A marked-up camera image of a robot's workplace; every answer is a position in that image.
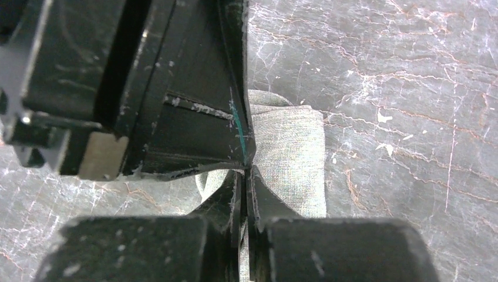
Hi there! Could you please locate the grey cloth napkin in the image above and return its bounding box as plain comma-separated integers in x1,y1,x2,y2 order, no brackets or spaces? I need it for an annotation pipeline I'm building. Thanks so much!
194,89,328,282

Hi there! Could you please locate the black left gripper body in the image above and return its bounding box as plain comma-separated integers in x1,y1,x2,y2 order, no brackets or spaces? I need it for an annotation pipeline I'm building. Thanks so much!
1,1,151,181

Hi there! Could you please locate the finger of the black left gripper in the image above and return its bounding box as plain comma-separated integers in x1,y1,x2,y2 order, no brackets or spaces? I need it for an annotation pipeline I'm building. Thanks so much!
124,1,255,180

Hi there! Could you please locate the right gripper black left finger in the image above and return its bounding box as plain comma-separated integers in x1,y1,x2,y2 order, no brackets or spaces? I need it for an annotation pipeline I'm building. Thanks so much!
35,170,243,281

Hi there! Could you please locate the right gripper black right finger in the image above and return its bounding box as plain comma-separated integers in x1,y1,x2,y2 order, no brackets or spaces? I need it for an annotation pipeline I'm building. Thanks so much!
245,167,439,281

